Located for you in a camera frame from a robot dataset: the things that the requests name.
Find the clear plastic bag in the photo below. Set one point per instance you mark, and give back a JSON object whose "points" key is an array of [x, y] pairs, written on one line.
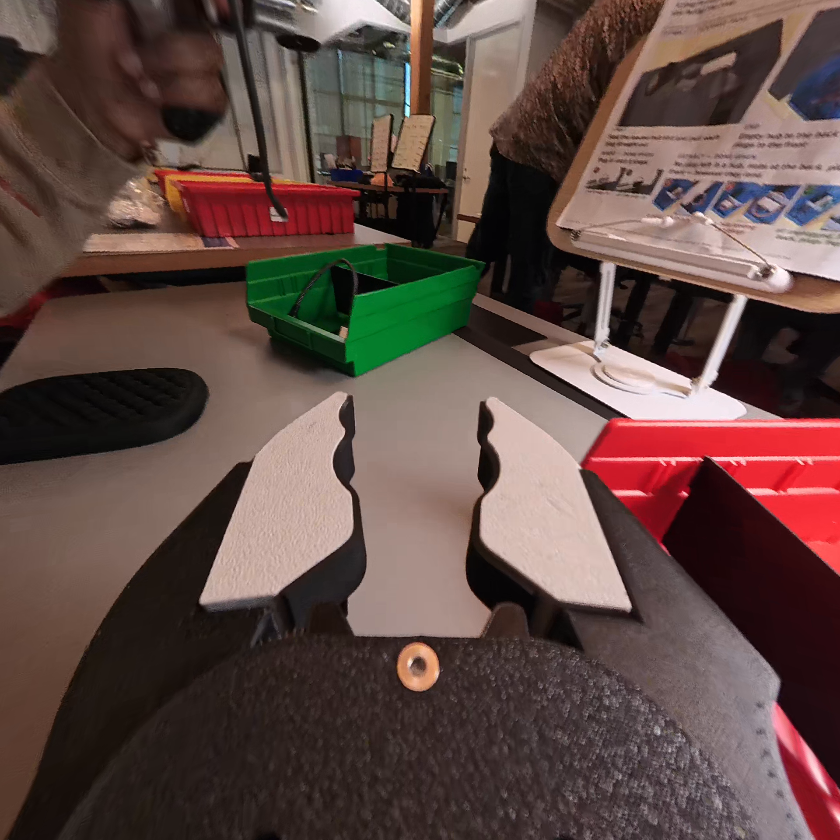
{"points": [[134, 207]]}

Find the instruction sheet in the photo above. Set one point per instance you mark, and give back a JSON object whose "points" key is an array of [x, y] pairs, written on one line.
{"points": [[722, 157]]}

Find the green plastic bin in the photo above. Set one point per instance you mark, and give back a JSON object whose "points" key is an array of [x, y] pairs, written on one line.
{"points": [[413, 315]]}

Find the person's left hand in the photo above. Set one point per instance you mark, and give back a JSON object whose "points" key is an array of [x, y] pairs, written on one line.
{"points": [[131, 72]]}

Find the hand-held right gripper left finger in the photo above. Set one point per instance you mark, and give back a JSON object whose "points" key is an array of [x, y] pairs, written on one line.
{"points": [[282, 525]]}

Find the paper sheet board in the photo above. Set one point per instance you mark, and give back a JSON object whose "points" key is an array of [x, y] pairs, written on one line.
{"points": [[413, 141], [380, 141]]}

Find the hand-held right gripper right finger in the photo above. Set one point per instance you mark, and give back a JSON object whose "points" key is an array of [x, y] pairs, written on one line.
{"points": [[544, 525]]}

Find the long wooden table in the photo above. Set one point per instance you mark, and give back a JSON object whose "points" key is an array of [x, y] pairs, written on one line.
{"points": [[197, 253]]}

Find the person's left forearm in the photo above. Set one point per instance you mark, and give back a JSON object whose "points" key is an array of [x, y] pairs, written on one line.
{"points": [[46, 184]]}

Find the red tote bag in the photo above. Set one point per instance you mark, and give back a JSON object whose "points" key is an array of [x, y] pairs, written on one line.
{"points": [[19, 312]]}

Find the red plastic bin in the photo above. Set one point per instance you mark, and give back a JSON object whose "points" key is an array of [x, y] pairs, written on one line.
{"points": [[656, 453]]}

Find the red crate on far table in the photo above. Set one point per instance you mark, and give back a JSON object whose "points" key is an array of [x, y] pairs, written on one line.
{"points": [[262, 210]]}

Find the black floor lamp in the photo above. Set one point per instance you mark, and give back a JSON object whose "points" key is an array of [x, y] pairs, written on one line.
{"points": [[298, 44]]}

